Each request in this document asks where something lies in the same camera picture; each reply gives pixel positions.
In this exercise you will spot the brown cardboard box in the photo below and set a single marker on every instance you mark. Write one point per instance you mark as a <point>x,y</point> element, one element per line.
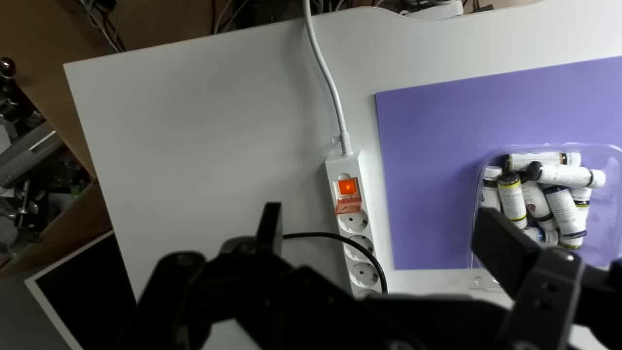
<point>45,31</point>

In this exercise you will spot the clear plastic clamshell box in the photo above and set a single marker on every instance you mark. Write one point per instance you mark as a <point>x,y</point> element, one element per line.
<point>605,213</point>

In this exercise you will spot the purple paper mat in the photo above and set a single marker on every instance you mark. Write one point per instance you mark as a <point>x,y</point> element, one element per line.
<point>428,161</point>

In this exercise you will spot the black panel with white frame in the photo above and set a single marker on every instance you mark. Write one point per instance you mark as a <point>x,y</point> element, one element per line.
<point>78,291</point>

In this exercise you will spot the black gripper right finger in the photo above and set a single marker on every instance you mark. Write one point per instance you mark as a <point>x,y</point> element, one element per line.
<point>551,291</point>

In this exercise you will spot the grey metal equipment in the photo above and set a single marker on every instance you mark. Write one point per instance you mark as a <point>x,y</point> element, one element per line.
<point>26,161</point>

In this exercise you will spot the white power strip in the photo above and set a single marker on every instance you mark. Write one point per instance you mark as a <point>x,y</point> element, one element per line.
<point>354,223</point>

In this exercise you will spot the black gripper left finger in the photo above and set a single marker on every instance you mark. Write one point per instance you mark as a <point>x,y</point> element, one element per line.
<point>259,291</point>

